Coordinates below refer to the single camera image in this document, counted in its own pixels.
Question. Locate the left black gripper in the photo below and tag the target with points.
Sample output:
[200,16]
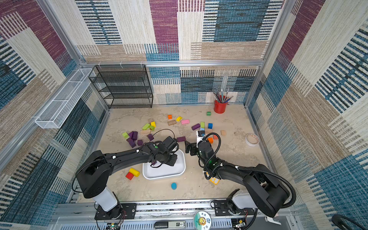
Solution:
[175,158]

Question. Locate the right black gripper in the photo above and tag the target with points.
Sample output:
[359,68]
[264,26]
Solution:
[194,147]

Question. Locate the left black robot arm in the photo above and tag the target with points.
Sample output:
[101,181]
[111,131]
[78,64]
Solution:
[93,175]

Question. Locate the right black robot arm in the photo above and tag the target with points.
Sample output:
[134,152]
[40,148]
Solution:
[269,191]

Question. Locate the white plastic storage bin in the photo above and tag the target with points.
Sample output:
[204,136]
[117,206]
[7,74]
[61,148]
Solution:
[165,171]

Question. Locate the purple flat brick centre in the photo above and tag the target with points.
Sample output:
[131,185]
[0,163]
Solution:
[181,139]

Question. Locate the purple cylinder block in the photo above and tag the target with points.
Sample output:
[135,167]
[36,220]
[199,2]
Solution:
[196,126]

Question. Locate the purple wedge block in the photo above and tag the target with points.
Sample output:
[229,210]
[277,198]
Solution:
[150,137]

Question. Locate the pink brick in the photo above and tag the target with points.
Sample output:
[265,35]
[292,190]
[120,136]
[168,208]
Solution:
[184,122]

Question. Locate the yellow calculator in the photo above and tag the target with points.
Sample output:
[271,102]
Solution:
[214,180]

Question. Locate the yellow cylinder block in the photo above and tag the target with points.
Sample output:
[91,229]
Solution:
[135,172]

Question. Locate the brown wooden brick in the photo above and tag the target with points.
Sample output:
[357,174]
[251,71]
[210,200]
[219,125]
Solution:
[172,122]

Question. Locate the long natural wood brick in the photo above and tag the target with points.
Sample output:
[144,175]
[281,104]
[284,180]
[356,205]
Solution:
[145,132]

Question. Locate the lime green brick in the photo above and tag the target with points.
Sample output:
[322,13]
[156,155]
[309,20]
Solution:
[146,126]

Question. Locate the red cube block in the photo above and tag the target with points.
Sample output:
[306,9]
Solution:
[129,176]

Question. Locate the red pen cup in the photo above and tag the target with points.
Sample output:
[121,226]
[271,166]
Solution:
[219,108]

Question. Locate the roll of tape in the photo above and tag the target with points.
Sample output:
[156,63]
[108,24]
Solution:
[252,139]

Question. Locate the round green sticker badge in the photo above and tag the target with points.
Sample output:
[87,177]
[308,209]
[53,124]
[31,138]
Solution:
[202,221]

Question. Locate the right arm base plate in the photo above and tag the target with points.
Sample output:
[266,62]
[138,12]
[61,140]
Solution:
[228,208]

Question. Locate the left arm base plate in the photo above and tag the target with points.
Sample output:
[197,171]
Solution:
[121,211]

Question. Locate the black wire shelf rack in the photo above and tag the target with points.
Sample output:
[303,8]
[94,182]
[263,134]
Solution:
[123,86]

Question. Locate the white mesh wall basket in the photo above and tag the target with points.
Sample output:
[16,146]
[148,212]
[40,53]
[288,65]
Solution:
[58,110]

